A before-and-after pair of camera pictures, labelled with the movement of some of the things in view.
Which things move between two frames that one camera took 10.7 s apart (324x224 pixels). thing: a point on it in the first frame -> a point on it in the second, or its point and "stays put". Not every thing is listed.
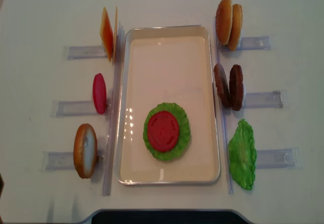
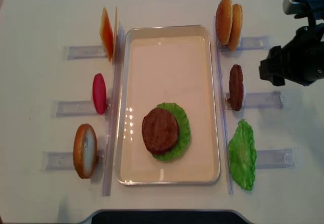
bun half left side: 85,148 stays put
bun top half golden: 224,20 stays put
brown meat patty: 236,88 stays put
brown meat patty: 221,85 -> 160,130
